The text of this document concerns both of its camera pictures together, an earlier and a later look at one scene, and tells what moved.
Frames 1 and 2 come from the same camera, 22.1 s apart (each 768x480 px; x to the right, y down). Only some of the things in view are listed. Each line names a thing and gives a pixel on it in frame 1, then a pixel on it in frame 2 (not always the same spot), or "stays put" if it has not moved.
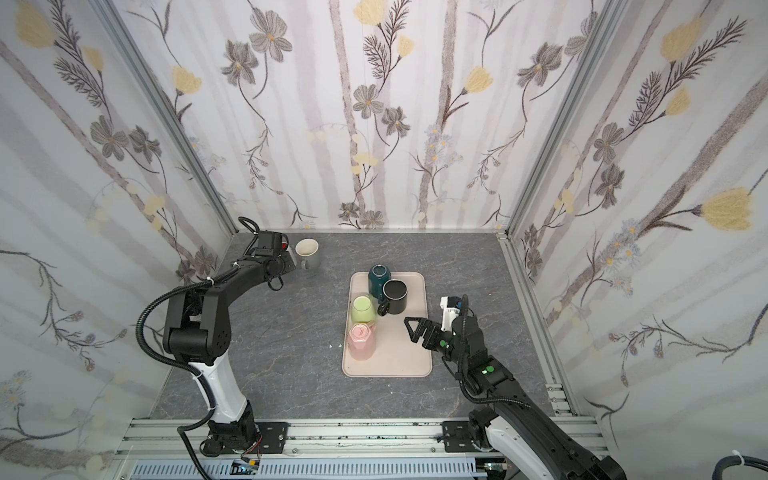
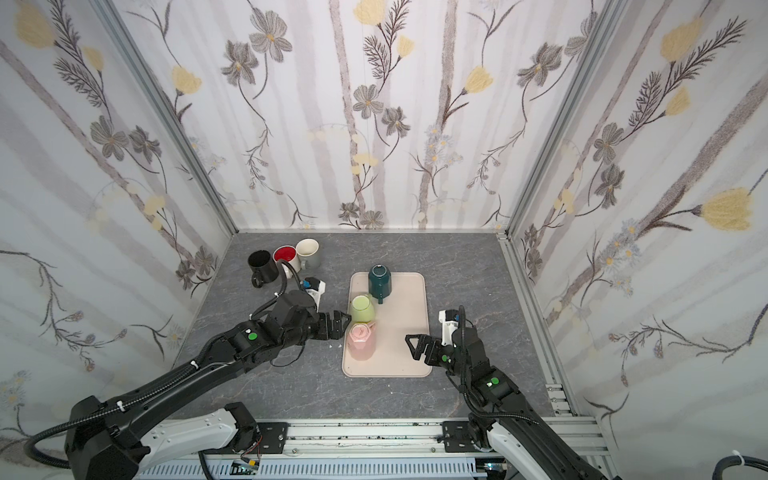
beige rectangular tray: (396, 354) stays put
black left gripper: (285, 261) → (324, 324)
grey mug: (308, 250) stays put
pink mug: (361, 341) stays put
